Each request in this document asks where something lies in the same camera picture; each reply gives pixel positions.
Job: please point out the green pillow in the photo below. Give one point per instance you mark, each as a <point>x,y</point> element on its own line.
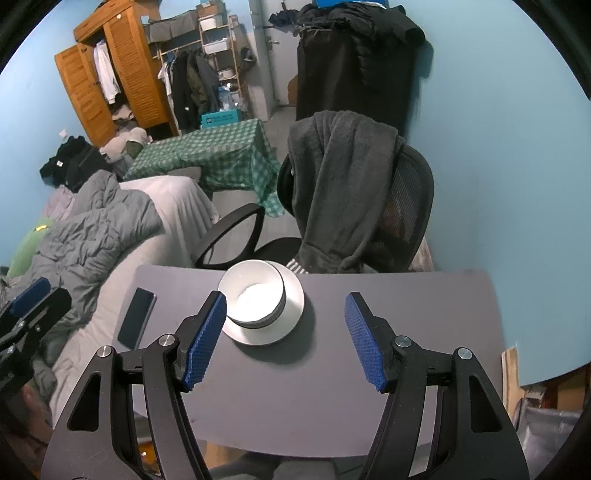
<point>27,249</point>

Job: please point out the green checkered tablecloth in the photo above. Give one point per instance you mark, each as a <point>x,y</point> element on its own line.
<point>198,147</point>

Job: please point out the black puffer coat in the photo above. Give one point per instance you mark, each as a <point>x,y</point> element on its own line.
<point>351,69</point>

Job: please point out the wooden board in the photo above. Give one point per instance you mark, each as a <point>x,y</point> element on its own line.
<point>510,378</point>

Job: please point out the white hanging shirt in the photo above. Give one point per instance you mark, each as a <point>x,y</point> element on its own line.
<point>107,71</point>

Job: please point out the wooden louvred wardrobe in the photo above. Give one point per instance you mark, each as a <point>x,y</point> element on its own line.
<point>134,60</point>

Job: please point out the dark grey jacket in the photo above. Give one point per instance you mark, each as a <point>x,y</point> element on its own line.
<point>332,184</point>

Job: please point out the blue plastic crate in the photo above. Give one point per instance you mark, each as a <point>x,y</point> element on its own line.
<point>221,120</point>

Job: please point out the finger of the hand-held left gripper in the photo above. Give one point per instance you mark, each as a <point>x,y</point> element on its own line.
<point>53,309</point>
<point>30,293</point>

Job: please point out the pile of light clothes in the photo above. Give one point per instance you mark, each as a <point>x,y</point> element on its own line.
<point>124,145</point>

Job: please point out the dark smartphone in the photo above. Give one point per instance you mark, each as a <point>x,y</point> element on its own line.
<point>136,318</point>

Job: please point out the grey duvet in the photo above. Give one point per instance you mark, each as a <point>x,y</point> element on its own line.
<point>92,230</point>

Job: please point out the large white bowl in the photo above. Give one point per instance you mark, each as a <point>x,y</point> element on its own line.
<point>288,323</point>

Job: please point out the blue storage box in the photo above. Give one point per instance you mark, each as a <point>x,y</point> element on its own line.
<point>351,3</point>

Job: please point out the black bag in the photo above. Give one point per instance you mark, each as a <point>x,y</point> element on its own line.
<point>74,161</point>

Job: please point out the dark hanging coats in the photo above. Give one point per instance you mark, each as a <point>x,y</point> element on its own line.
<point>191,87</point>

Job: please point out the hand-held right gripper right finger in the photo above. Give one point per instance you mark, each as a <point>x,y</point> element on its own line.
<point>364,341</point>

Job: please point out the grey door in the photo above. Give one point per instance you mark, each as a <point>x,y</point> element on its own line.
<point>265,69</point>

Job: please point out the grey fabric storage bins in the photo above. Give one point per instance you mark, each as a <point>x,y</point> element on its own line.
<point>171,26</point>

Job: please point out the black mesh office chair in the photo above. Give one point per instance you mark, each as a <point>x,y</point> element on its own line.
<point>411,194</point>

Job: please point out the cardboard box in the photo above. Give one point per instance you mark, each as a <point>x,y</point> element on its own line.
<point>563,390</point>

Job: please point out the wooden shelf rack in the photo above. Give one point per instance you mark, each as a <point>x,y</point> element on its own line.
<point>233,41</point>

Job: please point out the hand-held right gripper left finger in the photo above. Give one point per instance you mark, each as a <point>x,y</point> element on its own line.
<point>205,341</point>

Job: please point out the white bowl with dark rim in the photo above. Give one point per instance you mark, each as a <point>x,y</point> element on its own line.
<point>254,295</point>

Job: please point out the grey plastic bag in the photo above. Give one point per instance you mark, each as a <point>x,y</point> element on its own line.
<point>545,438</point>

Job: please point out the bed with white sheet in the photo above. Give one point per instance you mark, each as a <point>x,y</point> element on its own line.
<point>180,203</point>

